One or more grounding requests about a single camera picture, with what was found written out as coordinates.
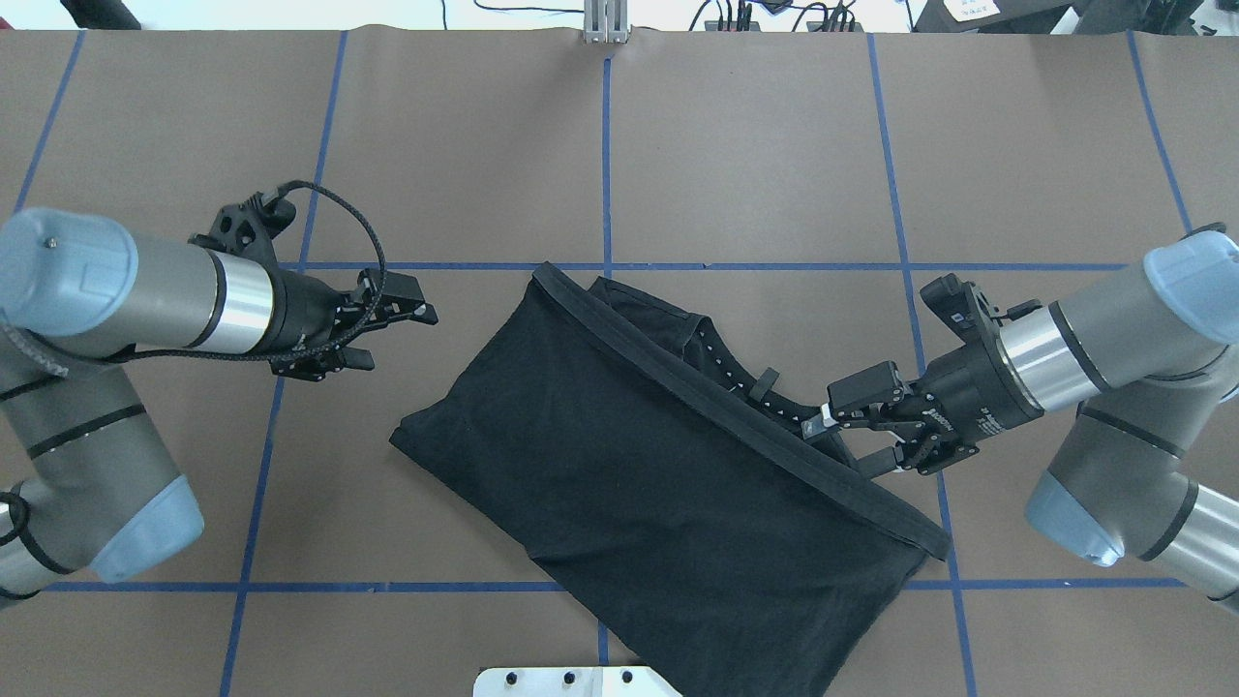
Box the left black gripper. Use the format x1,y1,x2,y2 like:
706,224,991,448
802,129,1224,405
266,269,439,380

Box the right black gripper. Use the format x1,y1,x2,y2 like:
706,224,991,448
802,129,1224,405
820,348,1044,480

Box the black graphic t-shirt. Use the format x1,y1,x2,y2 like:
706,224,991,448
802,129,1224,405
390,262,952,696

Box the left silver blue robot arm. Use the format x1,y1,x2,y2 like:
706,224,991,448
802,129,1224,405
1,196,439,608

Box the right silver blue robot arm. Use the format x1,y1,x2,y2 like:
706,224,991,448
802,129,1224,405
800,224,1238,613

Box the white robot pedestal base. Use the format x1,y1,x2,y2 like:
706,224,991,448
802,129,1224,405
472,666,679,696

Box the aluminium frame post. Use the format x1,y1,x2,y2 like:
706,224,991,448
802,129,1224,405
584,0,631,45

